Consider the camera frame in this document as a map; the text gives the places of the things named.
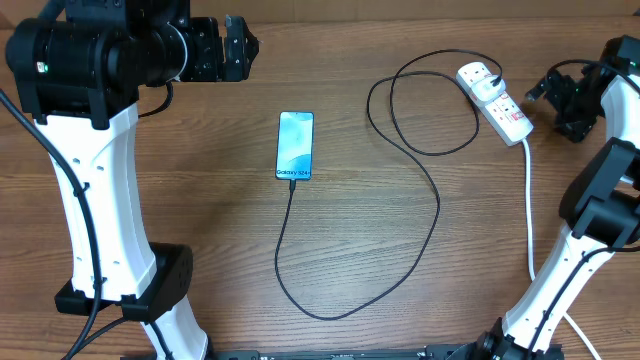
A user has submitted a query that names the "Samsung Galaxy smartphone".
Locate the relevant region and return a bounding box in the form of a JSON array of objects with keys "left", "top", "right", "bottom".
[{"left": 275, "top": 111, "right": 314, "bottom": 180}]

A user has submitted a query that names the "black USB charging cable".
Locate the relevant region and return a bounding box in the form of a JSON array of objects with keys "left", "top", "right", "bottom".
[{"left": 273, "top": 48, "right": 504, "bottom": 322}]

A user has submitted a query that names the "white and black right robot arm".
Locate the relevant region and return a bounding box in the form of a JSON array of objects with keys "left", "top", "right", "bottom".
[{"left": 450, "top": 35, "right": 639, "bottom": 359}]

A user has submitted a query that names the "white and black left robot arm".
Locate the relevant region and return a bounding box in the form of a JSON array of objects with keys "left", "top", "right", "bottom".
[{"left": 6, "top": 0, "right": 259, "bottom": 359}]

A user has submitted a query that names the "white charger plug adapter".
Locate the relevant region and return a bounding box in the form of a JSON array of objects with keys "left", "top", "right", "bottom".
[{"left": 471, "top": 75, "right": 506, "bottom": 103}]

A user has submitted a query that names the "white power strip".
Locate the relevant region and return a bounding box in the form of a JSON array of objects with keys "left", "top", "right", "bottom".
[{"left": 456, "top": 62, "right": 533, "bottom": 146}]

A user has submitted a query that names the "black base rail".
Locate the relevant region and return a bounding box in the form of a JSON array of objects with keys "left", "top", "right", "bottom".
[{"left": 119, "top": 343, "right": 566, "bottom": 360}]

